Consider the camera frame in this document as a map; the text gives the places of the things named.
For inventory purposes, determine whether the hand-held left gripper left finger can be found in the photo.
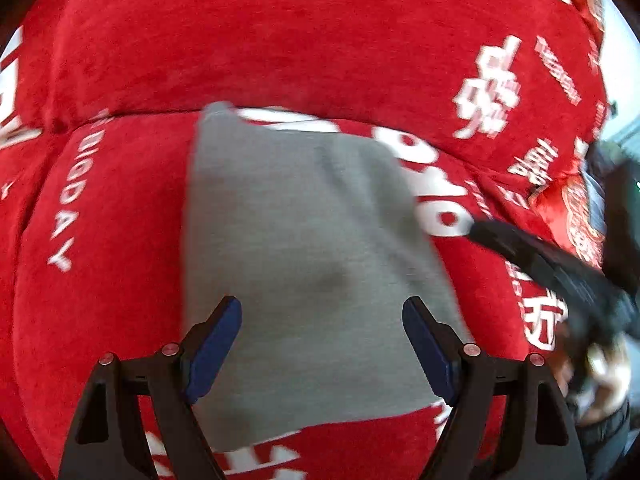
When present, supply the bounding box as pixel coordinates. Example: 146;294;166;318
59;296;244;480

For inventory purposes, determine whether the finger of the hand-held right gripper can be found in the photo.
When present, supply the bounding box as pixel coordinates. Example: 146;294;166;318
466;219;626;323

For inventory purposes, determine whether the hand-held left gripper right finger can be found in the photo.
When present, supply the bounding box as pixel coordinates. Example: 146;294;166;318
401;296;587;480

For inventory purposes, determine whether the person's right hand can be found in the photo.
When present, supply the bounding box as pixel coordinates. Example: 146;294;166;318
559;327;635;423

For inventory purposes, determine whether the red printed blanket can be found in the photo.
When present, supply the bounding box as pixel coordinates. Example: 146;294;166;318
0;0;640;480

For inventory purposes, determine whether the grey garment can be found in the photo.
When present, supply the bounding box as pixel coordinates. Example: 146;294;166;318
181;101;475;453

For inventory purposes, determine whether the person's right forearm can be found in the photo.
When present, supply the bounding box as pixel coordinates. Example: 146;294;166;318
570;397;636;480

